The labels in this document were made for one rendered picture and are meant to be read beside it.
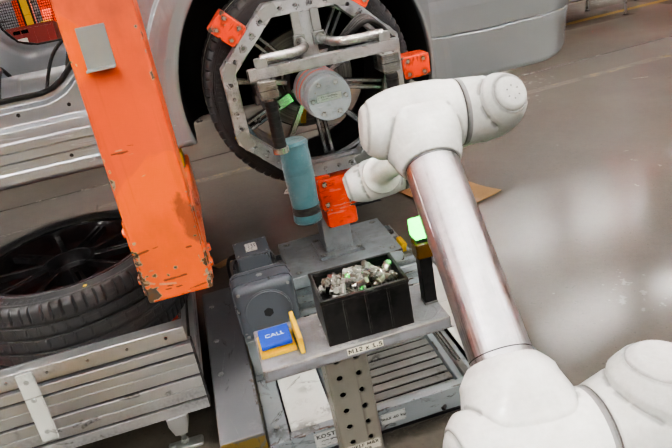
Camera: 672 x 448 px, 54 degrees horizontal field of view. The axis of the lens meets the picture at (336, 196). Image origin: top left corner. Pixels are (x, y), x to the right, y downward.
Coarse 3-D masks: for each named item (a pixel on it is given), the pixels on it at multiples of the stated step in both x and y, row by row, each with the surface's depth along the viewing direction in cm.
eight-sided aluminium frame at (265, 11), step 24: (288, 0) 185; (312, 0) 187; (336, 0) 188; (264, 24) 186; (384, 24) 194; (240, 48) 186; (240, 96) 191; (240, 120) 193; (240, 144) 196; (264, 144) 199; (360, 144) 210; (336, 168) 206
